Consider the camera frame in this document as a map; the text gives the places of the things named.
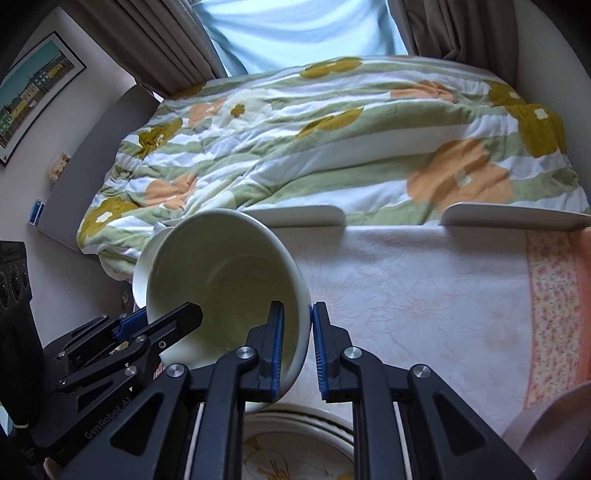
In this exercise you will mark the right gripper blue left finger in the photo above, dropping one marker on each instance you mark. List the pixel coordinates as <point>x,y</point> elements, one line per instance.
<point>189,422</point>

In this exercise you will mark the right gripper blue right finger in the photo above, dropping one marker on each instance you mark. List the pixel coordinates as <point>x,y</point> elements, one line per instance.
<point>407,423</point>

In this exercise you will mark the small duck pattern plate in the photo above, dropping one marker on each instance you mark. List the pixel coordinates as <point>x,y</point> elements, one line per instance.
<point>290,446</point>

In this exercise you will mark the white ribbed bowl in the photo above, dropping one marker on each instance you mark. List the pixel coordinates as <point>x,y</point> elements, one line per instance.
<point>143,267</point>

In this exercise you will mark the cream yellow bowl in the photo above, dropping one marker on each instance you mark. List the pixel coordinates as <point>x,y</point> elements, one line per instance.
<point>234,268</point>

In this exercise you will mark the plain white plate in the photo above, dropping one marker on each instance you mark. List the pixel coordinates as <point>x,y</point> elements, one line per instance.
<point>321,418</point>

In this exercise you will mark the white floral tablecloth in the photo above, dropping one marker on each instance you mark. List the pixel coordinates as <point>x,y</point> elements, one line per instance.
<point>456,299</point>

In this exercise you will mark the orange floral cloth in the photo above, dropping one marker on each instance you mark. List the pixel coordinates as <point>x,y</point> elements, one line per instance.
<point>559,273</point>

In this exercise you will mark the grey headboard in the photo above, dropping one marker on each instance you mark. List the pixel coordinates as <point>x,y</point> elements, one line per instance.
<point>85,172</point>

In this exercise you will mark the blue white box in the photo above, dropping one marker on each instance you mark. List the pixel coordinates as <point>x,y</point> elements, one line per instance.
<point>36,212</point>

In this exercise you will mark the small plush toy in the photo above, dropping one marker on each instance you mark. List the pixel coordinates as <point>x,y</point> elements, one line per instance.
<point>57,166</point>

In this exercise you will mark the floral green striped duvet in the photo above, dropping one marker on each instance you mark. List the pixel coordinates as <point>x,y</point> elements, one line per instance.
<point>389,140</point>

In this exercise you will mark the framed houses picture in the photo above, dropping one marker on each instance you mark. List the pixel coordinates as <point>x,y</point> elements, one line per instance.
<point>31,85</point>

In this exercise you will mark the left brown curtain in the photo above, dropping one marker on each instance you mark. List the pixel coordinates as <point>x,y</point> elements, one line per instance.
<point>161,43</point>

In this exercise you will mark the brown curtain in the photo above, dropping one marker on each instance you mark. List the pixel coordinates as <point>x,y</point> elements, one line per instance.
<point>479,33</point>
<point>161,43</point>

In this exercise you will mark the right brown curtain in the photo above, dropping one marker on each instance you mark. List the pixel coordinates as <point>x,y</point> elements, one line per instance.
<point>479,33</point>

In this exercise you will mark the light blue window cloth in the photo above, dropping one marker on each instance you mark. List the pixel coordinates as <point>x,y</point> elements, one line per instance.
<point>259,36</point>

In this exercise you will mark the right white table rail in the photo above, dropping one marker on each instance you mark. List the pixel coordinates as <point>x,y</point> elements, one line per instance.
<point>487,215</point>

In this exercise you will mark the white table rail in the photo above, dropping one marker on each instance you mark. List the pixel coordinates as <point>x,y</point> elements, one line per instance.
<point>487,215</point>
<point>299,216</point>

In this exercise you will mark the left white table rail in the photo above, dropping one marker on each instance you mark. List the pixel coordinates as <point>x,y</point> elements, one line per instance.
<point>299,216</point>

